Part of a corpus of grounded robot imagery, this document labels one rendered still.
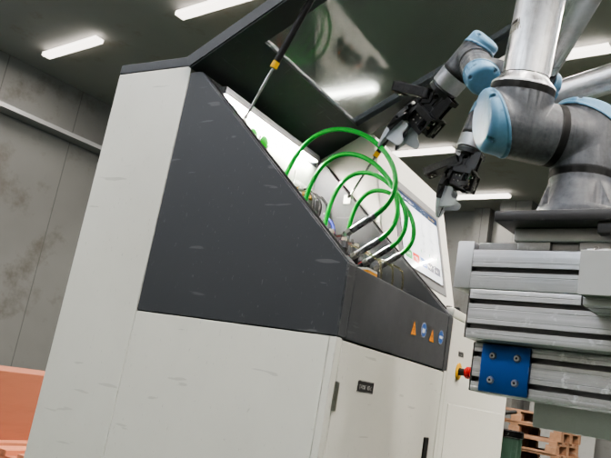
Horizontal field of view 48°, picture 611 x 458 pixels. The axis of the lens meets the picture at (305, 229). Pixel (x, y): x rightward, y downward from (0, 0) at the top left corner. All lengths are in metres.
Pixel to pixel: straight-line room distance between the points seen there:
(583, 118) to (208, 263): 0.89
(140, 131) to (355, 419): 0.98
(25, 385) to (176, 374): 2.26
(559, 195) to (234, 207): 0.77
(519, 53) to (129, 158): 1.11
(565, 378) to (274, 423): 0.60
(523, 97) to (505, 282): 0.33
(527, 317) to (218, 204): 0.81
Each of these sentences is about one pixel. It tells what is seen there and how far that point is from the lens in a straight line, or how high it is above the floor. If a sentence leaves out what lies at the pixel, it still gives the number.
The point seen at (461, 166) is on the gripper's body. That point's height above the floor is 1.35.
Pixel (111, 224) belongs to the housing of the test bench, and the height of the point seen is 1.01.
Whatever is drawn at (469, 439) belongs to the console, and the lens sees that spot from 2.36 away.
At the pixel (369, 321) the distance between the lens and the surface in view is 1.57.
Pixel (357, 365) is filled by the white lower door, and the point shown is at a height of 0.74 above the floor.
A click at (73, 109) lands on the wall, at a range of 11.00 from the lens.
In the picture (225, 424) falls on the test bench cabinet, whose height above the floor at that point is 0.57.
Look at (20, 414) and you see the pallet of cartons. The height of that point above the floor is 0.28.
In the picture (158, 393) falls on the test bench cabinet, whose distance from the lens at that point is 1.70.
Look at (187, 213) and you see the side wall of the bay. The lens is 1.76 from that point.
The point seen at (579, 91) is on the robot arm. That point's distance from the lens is 1.92.
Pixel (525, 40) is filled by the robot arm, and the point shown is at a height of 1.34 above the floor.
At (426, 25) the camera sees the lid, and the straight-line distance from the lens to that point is 2.12.
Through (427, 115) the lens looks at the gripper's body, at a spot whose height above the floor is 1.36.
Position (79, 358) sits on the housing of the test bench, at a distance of 1.90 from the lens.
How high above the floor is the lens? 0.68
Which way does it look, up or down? 13 degrees up
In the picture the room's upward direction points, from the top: 10 degrees clockwise
